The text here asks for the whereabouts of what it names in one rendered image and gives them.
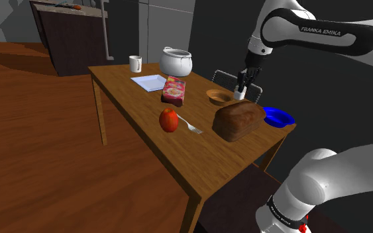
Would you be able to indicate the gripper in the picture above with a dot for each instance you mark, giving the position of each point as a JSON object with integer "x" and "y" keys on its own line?
{"x": 255, "y": 61}

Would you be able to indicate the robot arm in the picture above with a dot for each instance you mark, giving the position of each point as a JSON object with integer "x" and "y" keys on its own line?
{"x": 328, "y": 180}

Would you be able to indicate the small white cup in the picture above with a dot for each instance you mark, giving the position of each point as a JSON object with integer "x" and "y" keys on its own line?
{"x": 239, "y": 95}

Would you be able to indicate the wooden bowl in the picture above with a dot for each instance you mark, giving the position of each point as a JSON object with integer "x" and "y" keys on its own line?
{"x": 217, "y": 96}

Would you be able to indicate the brown bread loaf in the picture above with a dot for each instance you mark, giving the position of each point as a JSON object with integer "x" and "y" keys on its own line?
{"x": 237, "y": 121}

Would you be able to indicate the blue bowl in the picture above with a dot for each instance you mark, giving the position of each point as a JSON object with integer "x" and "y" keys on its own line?
{"x": 278, "y": 117}

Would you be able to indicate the white pot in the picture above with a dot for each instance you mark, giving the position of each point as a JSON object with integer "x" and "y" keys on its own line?
{"x": 175, "y": 64}

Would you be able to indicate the silver fork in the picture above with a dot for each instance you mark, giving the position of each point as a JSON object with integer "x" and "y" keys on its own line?
{"x": 190, "y": 126}

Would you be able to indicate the red food box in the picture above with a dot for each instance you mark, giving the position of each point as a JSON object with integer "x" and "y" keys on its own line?
{"x": 173, "y": 92}

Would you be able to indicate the red apple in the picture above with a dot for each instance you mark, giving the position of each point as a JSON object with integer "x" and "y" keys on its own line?
{"x": 168, "y": 120}

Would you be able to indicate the grey refrigerator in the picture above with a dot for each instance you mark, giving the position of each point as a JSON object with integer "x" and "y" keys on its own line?
{"x": 166, "y": 32}

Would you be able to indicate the white square plate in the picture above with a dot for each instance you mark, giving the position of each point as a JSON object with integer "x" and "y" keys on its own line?
{"x": 149, "y": 82}

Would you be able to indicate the wooden table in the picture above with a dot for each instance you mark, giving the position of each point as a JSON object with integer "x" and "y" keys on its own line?
{"x": 179, "y": 151}

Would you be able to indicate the white mug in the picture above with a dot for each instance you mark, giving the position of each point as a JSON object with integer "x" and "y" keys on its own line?
{"x": 135, "y": 64}

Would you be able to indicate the dark kitchen counter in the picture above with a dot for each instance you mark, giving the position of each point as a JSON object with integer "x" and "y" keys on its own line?
{"x": 73, "y": 42}

